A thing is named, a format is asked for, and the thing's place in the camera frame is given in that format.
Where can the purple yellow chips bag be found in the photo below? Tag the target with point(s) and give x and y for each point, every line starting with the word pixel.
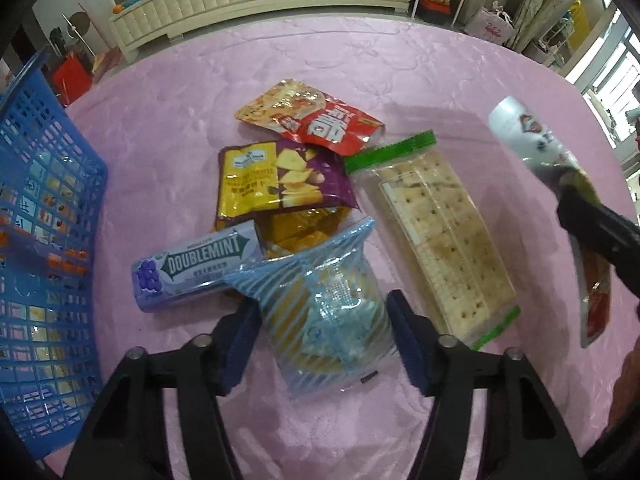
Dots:
pixel 264 178

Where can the red white snack bag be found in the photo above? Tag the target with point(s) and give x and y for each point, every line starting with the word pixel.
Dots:
pixel 558 169

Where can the blue plastic basket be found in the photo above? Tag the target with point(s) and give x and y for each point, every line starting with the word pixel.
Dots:
pixel 52 186

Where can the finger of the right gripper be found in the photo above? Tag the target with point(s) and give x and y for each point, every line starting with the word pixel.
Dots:
pixel 604 231

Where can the pink tote bag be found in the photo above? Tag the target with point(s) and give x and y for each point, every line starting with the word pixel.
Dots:
pixel 491 24

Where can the purple Doublemint gum pack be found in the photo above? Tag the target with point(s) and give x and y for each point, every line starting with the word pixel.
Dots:
pixel 194 267

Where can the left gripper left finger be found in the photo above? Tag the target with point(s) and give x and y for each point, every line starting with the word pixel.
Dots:
pixel 125 436

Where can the green edged cracker pack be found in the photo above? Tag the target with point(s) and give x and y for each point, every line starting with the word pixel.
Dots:
pixel 432 224

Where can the broom with pink dustpan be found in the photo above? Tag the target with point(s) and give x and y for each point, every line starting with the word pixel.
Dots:
pixel 100 54

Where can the operator hand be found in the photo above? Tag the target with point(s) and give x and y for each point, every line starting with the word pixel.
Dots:
pixel 626 388

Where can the red shopping bag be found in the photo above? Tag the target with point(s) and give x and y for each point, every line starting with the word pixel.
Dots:
pixel 71 81

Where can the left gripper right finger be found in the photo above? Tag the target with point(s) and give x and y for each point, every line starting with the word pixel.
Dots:
pixel 524 436

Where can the golden yellow snack pouch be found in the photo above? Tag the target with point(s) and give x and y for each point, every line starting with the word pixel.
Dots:
pixel 292 232

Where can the red orange snack pouch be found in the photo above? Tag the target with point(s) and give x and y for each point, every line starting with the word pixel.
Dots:
pixel 306 115

